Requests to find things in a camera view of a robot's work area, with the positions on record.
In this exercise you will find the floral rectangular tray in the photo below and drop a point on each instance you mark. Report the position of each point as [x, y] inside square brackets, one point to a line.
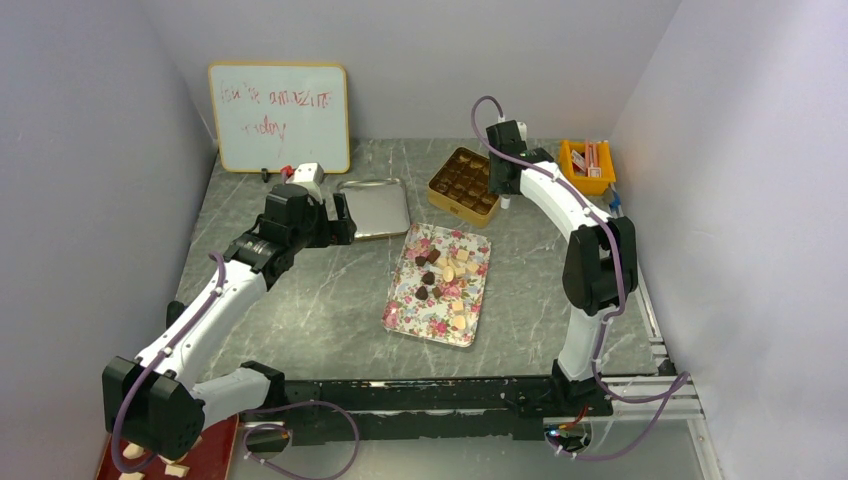
[431, 319]

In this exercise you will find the whiteboard with red writing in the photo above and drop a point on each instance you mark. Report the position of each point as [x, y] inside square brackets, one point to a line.
[271, 115]

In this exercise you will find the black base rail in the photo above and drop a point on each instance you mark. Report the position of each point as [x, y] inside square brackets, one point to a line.
[520, 407]

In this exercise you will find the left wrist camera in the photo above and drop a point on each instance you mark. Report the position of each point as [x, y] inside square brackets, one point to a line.
[307, 175]

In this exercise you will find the gold chocolate tin box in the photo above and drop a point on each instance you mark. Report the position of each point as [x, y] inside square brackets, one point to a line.
[461, 188]

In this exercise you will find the dark rectangular chocolate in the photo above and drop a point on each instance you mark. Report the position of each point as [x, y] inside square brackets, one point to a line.
[433, 256]

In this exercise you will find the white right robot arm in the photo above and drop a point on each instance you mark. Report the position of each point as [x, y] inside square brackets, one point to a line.
[600, 268]

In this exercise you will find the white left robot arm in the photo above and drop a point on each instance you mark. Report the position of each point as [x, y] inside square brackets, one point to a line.
[156, 399]

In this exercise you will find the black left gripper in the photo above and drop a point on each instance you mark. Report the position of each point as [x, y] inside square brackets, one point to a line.
[334, 232]

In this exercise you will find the orange parts bin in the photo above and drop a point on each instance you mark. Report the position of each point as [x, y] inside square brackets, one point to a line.
[587, 165]

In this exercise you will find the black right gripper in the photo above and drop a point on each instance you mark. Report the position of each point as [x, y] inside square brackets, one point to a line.
[501, 177]

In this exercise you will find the silver tin lid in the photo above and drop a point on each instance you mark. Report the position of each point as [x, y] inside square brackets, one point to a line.
[378, 207]

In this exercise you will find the red tray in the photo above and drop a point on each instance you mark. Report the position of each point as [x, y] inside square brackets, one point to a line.
[209, 460]

